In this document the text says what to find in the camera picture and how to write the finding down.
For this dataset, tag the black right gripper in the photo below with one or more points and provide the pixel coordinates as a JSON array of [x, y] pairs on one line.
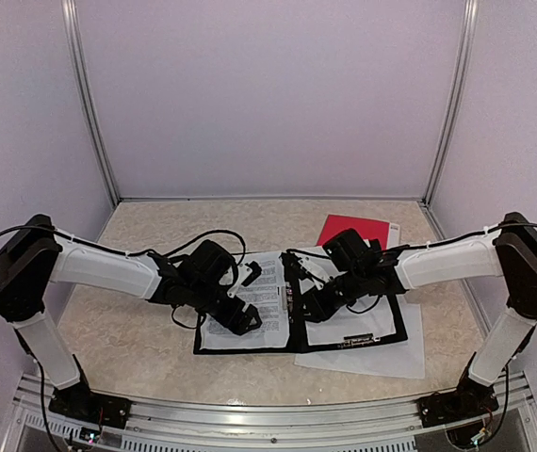
[[316, 307]]

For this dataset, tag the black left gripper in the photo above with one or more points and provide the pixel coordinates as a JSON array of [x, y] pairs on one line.
[[241, 325]]

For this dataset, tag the printed text paper sheet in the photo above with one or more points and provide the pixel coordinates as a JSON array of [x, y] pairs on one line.
[[263, 294]]

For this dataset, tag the black clip folder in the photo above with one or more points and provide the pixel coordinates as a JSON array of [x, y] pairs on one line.
[[297, 341]]

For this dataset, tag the red plastic folder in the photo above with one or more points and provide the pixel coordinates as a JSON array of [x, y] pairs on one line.
[[386, 233]]

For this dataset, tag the white paper sheet underneath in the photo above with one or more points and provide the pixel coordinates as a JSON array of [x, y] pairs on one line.
[[401, 360]]

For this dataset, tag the white paper sheet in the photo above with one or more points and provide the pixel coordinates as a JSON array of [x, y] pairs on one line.
[[379, 322]]

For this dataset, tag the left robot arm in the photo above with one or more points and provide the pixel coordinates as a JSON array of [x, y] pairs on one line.
[[38, 254]]

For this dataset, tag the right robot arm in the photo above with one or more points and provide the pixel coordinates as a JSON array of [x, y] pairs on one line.
[[507, 250]]

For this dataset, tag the silver metal folder clip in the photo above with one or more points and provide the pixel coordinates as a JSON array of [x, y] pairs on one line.
[[359, 340]]

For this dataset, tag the silver spine lever clip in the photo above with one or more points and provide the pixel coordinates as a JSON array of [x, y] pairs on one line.
[[286, 301]]

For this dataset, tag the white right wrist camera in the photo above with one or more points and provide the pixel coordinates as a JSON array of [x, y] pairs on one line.
[[310, 271]]

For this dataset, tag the front aluminium frame rail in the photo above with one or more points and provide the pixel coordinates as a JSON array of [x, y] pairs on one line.
[[155, 425]]

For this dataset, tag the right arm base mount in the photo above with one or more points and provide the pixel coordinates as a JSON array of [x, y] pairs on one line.
[[469, 399]]

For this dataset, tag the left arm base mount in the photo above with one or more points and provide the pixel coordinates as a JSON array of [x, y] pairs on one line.
[[94, 408]]

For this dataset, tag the right aluminium corner post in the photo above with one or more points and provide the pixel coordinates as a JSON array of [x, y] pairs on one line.
[[454, 100]]

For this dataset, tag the aluminium corner post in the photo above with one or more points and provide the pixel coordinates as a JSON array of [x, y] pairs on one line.
[[78, 59], [454, 100]]

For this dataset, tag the left aluminium corner post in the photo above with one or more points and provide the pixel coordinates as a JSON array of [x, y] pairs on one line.
[[78, 59]]

